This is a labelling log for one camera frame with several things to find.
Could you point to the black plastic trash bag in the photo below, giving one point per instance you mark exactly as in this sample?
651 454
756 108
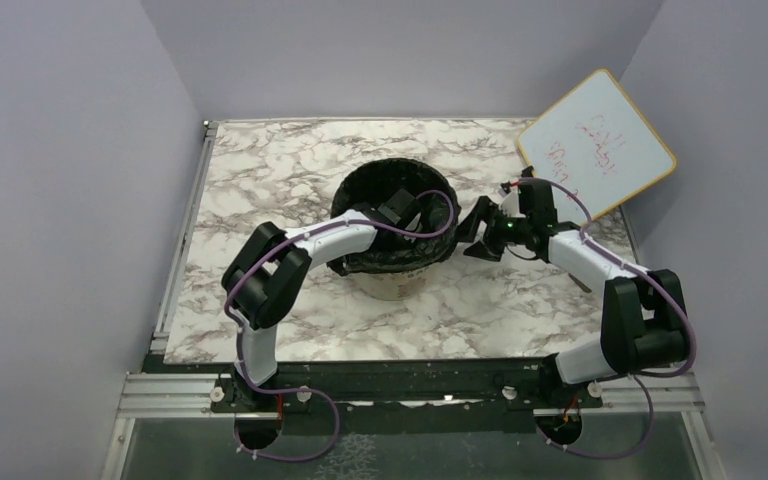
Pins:
371 184

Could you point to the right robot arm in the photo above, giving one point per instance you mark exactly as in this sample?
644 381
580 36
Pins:
644 325

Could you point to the small grey metal piece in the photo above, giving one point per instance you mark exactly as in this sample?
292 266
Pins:
580 284

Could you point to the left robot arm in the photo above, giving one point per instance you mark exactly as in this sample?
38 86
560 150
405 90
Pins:
264 279

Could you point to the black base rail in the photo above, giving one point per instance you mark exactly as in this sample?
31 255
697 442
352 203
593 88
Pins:
394 397

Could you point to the white board with wooden frame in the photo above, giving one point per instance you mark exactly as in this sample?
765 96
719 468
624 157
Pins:
595 142

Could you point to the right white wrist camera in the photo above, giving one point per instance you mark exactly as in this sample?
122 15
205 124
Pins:
509 202

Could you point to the beige round trash bin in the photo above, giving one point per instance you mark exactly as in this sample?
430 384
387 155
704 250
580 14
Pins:
393 286

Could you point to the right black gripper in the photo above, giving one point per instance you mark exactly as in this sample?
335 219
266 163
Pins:
464 232

